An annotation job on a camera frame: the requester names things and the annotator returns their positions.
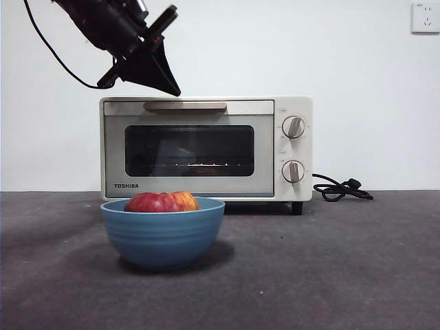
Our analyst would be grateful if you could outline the glass oven door with handle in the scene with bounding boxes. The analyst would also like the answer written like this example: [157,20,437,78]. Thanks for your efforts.
[102,100,275,199]

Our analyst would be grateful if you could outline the red yellow apple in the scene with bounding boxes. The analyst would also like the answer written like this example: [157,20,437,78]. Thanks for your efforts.
[124,190,200,212]

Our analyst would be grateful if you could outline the blue ribbed bowl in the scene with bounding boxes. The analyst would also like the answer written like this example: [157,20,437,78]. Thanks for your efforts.
[100,197,226,271]

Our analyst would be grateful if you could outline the metal oven rack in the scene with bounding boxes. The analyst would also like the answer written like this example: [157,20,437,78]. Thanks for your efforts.
[151,162,241,168]

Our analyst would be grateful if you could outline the beige oven knob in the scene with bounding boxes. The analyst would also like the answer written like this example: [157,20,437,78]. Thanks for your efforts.
[281,115,306,140]
[281,159,305,183]

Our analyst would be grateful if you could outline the cream Toshiba toaster oven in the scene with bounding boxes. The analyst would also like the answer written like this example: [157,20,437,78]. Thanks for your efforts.
[99,96,314,217]

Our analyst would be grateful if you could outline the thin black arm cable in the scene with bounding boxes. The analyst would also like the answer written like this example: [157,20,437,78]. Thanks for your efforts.
[23,0,104,89]

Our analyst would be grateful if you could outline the black oven power cable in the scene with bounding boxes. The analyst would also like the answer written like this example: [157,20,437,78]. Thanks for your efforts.
[311,173,374,203]

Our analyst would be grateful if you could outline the white wall socket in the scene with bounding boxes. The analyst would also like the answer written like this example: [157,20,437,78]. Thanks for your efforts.
[411,2,440,34]

